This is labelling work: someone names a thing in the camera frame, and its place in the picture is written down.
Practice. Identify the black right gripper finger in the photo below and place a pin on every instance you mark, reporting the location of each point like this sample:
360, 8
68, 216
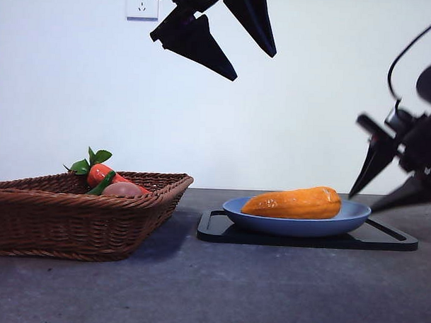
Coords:
373, 163
409, 194

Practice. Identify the black cutting board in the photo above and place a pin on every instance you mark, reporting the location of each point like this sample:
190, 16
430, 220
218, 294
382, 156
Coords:
213, 234

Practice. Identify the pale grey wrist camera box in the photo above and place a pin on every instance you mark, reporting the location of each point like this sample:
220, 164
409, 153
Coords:
397, 119

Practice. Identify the brown wicker basket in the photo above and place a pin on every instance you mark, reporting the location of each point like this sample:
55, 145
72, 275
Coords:
75, 227

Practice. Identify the green chili pepper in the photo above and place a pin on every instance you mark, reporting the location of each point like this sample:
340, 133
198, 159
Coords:
103, 185

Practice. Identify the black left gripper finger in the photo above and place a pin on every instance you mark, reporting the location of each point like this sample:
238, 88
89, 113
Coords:
256, 21
198, 47

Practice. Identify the white wall socket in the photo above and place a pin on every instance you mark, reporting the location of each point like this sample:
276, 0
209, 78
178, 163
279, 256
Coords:
139, 8

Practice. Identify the orange carrot with green leaves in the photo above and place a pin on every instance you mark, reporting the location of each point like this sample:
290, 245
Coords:
96, 175

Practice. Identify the blue round plate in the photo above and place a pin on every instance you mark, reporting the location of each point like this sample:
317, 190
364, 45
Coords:
298, 226

